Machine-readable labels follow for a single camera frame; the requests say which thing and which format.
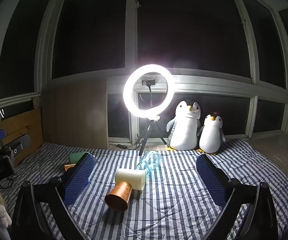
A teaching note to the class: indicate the cream plastic cup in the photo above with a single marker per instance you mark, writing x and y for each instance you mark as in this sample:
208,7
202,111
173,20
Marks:
130,177

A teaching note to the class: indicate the green cup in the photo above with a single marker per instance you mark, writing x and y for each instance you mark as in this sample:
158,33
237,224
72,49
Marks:
76,157

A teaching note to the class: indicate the black tripod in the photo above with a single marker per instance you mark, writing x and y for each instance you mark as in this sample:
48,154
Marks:
147,132

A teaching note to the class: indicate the small copper cup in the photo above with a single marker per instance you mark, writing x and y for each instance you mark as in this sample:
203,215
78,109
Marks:
69,167

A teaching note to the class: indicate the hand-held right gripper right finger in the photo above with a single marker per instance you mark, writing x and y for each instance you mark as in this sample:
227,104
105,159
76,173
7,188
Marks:
211,182

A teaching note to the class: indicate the small penguin plush toy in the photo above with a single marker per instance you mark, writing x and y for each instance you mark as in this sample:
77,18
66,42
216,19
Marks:
211,137

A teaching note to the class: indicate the white window frame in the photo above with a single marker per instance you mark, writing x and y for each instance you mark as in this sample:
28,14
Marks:
208,86

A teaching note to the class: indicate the large penguin plush toy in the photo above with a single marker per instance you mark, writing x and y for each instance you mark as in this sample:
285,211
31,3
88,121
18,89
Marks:
186,130

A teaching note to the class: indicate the black phone holder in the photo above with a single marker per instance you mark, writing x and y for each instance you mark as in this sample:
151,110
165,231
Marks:
149,83

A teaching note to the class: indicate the wooden headboard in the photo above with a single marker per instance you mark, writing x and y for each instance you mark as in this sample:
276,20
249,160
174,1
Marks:
21,126

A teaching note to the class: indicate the clear blue glass jar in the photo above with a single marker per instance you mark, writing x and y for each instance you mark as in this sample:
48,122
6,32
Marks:
149,161

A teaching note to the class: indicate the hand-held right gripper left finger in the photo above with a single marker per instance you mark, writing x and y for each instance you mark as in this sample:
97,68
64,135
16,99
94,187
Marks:
80,177

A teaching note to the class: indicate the blue striped blanket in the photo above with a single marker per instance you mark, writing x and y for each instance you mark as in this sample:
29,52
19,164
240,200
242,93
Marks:
173,205

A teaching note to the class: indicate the copper metal cup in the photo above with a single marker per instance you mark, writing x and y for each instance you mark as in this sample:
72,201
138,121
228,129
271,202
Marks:
120,192

